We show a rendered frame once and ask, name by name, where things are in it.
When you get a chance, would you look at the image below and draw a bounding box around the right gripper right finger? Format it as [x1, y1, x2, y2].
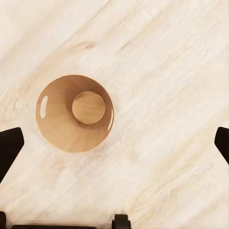
[214, 126, 229, 164]

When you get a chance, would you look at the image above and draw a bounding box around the trash can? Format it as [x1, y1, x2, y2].
[35, 74, 115, 153]

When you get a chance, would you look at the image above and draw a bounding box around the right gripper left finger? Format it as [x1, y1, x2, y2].
[0, 127, 24, 183]

